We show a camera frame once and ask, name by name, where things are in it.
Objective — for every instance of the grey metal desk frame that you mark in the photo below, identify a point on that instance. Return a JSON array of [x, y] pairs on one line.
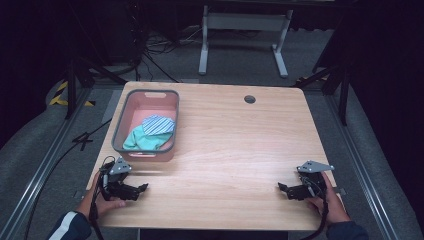
[[245, 22]]

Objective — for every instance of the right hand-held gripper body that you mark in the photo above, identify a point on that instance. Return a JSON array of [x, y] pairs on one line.
[[311, 181]]

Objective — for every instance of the black tripod stand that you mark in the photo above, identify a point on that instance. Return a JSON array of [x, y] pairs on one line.
[[71, 90], [343, 90]]

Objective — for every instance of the pink basket with grey rim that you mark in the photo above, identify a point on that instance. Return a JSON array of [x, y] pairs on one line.
[[154, 97]]

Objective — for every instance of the blue white striped cloth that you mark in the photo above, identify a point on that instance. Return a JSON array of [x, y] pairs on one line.
[[158, 125]]

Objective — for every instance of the person's left hand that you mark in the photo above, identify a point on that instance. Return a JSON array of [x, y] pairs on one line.
[[100, 203]]

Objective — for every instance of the person's right hand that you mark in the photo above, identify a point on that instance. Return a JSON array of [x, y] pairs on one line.
[[331, 203]]

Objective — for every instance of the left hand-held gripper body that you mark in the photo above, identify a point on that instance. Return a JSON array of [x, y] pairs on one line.
[[116, 181]]

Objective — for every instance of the metal floor rail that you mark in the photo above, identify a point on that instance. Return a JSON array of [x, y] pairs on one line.
[[36, 180], [363, 173]]

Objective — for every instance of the yellow black floor tape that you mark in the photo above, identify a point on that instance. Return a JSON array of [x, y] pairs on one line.
[[57, 98]]

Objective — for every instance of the teal cloth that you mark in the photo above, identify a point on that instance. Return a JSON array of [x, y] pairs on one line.
[[144, 141]]

